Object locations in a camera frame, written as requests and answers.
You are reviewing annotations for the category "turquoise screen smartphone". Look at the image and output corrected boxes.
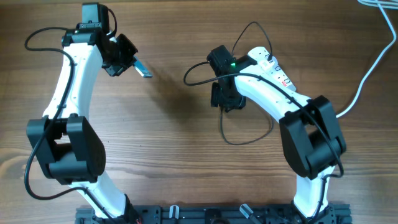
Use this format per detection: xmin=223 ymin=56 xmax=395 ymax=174
xmin=134 ymin=57 xmax=153 ymax=78

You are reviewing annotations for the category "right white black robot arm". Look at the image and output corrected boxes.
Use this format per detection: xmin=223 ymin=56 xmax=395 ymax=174
xmin=206 ymin=45 xmax=346 ymax=223

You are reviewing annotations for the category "white power strip cord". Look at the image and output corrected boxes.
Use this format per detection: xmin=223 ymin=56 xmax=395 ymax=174
xmin=335 ymin=0 xmax=398 ymax=119

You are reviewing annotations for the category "white USB charger adapter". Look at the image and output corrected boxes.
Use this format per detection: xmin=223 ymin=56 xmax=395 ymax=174
xmin=258 ymin=57 xmax=280 ymax=73

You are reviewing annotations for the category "white power strip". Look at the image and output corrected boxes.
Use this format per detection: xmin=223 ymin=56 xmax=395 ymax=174
xmin=248 ymin=47 xmax=296 ymax=91

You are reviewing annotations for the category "right black camera cable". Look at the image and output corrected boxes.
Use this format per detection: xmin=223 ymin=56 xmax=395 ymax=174
xmin=182 ymin=60 xmax=345 ymax=218

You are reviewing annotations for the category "left black camera cable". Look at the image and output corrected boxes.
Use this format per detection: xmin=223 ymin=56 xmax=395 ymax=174
xmin=23 ymin=26 xmax=121 ymax=224

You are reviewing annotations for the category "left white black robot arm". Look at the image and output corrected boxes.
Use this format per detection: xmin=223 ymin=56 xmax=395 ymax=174
xmin=27 ymin=2 xmax=150 ymax=223

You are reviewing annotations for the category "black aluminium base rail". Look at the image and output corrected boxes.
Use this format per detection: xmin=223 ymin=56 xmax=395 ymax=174
xmin=75 ymin=203 xmax=353 ymax=224

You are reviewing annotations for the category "black charging cable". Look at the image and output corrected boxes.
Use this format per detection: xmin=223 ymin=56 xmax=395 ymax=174
xmin=219 ymin=21 xmax=276 ymax=146

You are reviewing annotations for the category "black camera cable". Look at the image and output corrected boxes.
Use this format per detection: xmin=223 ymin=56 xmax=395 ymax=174
xmin=23 ymin=26 xmax=121 ymax=224
xmin=182 ymin=60 xmax=345 ymax=218

